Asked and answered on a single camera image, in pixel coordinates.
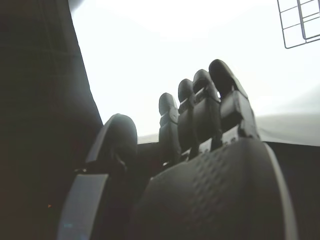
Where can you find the white and black left hand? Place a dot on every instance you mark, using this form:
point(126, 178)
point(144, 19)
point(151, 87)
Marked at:
point(215, 190)

